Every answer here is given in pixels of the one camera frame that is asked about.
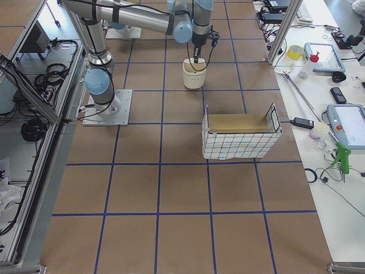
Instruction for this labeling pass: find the wire basket with checkered cloth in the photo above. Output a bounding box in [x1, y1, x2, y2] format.
[202, 104, 282, 160]

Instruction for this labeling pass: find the white trash can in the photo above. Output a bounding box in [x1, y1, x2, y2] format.
[182, 58, 206, 89]

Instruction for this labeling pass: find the black power adapter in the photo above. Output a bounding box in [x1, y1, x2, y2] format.
[290, 117, 314, 130]

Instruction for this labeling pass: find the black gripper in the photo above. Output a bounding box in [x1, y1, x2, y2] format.
[191, 33, 206, 63]

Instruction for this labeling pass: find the metal rod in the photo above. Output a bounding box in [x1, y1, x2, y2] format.
[275, 70, 340, 143]

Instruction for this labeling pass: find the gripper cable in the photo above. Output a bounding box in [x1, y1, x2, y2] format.
[186, 25, 221, 72]

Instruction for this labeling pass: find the teach pendant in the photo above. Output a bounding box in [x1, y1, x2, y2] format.
[304, 42, 346, 72]
[327, 104, 364, 150]

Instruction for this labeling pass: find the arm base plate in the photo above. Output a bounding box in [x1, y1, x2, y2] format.
[106, 26, 141, 40]
[83, 90, 133, 126]

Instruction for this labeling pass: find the yellow tape roll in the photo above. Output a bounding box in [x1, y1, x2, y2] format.
[286, 45, 303, 61]

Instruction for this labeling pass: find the green plastic tool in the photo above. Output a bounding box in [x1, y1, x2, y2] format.
[331, 142, 351, 174]

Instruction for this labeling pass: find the aluminium frame post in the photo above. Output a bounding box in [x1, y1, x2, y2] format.
[266, 0, 302, 65]

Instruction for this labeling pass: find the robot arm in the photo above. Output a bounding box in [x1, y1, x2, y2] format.
[64, 1, 214, 74]

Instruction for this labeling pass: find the white bottle red cap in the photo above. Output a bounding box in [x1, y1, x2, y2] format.
[298, 51, 319, 79]

